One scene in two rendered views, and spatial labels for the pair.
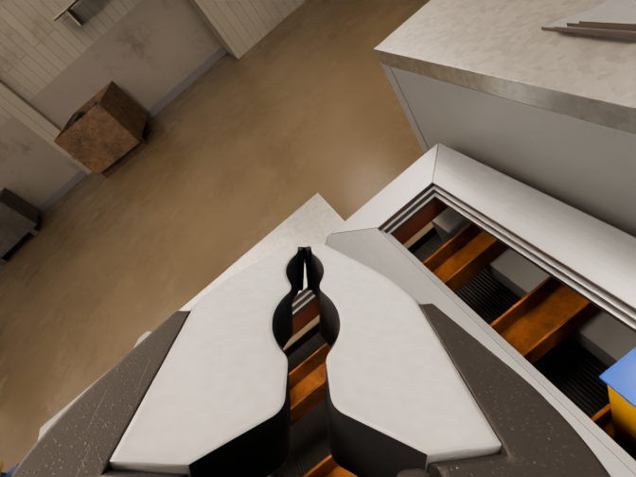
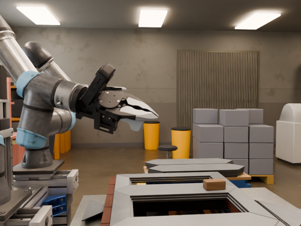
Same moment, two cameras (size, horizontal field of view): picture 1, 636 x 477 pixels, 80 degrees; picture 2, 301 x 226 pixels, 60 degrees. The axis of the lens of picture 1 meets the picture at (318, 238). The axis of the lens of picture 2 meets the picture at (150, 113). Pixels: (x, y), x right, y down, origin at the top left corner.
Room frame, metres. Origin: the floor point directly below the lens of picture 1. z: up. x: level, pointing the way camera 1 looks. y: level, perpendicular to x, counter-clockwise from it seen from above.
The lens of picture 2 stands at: (0.01, -0.61, 1.38)
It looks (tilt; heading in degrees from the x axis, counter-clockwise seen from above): 3 degrees down; 82
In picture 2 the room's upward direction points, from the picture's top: straight up
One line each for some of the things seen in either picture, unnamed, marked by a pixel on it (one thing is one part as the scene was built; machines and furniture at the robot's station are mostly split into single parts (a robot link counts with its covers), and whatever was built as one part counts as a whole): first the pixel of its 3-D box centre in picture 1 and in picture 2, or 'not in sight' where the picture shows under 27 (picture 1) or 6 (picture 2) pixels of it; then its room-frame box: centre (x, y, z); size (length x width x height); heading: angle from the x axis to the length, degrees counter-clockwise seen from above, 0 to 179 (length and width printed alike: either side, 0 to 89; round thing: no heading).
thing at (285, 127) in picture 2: not in sight; (295, 132); (3.97, 4.59, 0.65); 0.65 x 0.58 x 1.30; 86
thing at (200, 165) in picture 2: not in sight; (193, 167); (0.66, 1.44, 0.82); 0.80 x 0.40 x 0.06; 177
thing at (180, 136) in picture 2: not in sight; (180, 143); (1.55, 5.23, 0.36); 0.46 x 0.46 x 0.73
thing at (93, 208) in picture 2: not in sight; (96, 208); (-0.10, 1.01, 0.70); 0.39 x 0.12 x 0.04; 87
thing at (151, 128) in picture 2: not in sight; (151, 135); (1.07, 6.68, 0.38); 0.46 x 0.46 x 0.76
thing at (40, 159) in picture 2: not in sight; (37, 155); (-0.39, 0.80, 1.09); 0.15 x 0.15 x 0.10
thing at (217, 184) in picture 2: not in sight; (214, 184); (0.60, 0.85, 0.87); 0.12 x 0.06 x 0.05; 2
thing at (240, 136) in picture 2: not in sight; (229, 143); (2.06, 3.78, 0.61); 1.22 x 0.82 x 1.21; 171
